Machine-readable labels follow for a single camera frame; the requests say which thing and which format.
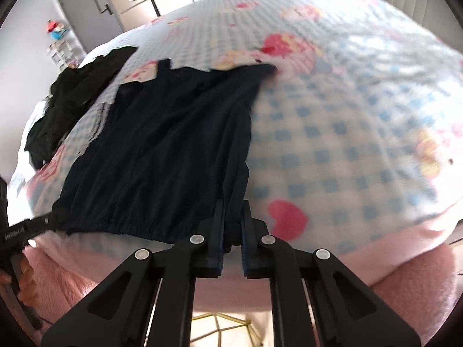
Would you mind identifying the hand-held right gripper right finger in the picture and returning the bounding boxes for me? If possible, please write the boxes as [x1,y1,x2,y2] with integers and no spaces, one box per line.
[240,200,422,347]

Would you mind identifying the printed checked blanket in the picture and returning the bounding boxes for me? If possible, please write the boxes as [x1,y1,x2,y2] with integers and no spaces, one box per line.
[22,0,463,259]

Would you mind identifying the gold wire basket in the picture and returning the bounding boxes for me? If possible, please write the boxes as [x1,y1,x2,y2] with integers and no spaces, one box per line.
[191,312,265,347]

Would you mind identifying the red blue wall plush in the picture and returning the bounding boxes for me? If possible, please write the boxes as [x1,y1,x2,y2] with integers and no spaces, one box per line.
[46,20,70,41]

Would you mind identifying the navy shorts with white stripes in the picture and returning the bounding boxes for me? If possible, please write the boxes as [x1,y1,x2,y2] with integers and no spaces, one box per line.
[52,60,279,254]

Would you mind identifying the pink fleece bedspread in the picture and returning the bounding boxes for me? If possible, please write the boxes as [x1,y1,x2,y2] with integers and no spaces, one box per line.
[22,219,459,320]

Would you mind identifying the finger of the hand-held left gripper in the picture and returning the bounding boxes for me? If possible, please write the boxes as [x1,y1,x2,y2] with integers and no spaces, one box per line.
[29,214,69,241]

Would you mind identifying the person's left hand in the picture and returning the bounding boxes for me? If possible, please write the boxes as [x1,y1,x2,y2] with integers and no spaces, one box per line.
[16,256,39,310]

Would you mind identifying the grey door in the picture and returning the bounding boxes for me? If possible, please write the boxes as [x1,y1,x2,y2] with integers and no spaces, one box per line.
[54,0,125,53]

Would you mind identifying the black clothes pile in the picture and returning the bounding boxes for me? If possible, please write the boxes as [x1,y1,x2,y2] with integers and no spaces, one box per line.
[25,46,140,170]

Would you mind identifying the white wire rack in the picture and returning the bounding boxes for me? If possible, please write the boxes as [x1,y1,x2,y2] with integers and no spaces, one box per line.
[47,40,83,70]

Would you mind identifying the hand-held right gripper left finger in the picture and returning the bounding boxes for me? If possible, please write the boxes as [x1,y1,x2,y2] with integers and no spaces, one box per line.
[41,200,227,347]

